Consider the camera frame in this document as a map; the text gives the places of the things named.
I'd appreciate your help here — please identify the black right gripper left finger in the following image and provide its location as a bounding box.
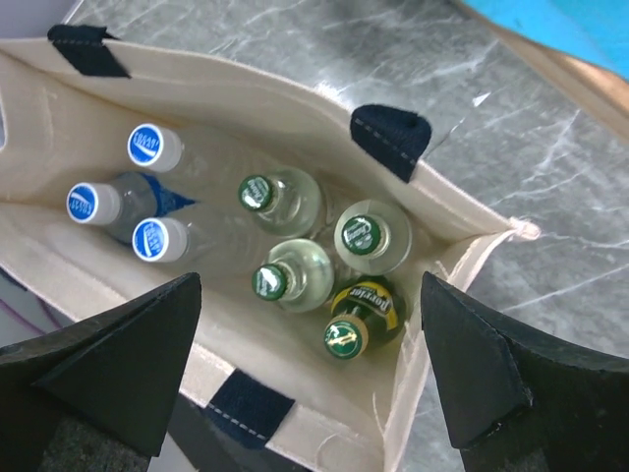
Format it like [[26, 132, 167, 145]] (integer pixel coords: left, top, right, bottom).
[[1, 273, 201, 471]]

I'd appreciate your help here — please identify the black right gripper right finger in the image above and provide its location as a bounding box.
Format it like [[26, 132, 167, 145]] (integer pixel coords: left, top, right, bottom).
[[421, 272, 628, 471]]

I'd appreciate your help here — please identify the green Perrier lemon bottle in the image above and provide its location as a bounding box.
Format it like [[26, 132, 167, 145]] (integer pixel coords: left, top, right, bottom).
[[323, 275, 408, 360]]

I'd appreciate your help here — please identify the chang soda bottle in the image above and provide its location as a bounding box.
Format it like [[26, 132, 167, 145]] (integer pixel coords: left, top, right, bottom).
[[238, 167, 326, 238], [334, 200, 413, 275], [252, 238, 336, 314]]

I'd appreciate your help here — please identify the cream canvas tote bag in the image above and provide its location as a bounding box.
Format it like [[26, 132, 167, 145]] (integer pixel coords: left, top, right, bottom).
[[1, 25, 540, 471]]

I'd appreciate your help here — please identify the blue-cap water bottle labelled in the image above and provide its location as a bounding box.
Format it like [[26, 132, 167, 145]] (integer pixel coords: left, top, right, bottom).
[[66, 171, 196, 246]]

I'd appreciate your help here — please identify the blue-cap water bottle front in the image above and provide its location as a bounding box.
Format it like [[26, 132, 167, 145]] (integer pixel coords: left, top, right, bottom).
[[132, 216, 251, 264]]

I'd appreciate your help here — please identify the Chang soda bottle front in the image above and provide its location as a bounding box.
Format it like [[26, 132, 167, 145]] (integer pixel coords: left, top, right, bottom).
[[252, 238, 336, 314]]

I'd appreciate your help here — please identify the blue-cap water bottle rear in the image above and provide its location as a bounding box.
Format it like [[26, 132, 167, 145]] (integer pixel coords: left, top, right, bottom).
[[127, 122, 230, 179]]

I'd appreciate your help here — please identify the wooden clothes rack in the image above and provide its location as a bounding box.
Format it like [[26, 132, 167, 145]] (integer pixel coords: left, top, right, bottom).
[[456, 1, 628, 142]]

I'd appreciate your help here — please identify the turquoise t-shirt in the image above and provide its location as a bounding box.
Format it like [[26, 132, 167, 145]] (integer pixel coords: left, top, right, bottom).
[[464, 0, 628, 80]]

